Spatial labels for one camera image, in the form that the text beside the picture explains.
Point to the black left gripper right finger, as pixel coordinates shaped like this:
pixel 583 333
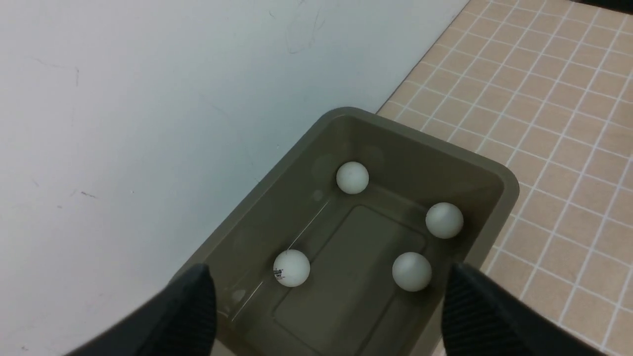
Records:
pixel 480 318

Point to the olive green plastic bin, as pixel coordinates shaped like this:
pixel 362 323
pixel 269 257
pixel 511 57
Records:
pixel 350 304

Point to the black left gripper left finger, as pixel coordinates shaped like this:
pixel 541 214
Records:
pixel 181 320

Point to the peach checkered tablecloth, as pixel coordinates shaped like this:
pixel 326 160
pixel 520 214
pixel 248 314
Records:
pixel 545 88

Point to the plain white ball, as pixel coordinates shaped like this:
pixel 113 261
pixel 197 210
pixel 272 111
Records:
pixel 444 220
pixel 352 178
pixel 412 271

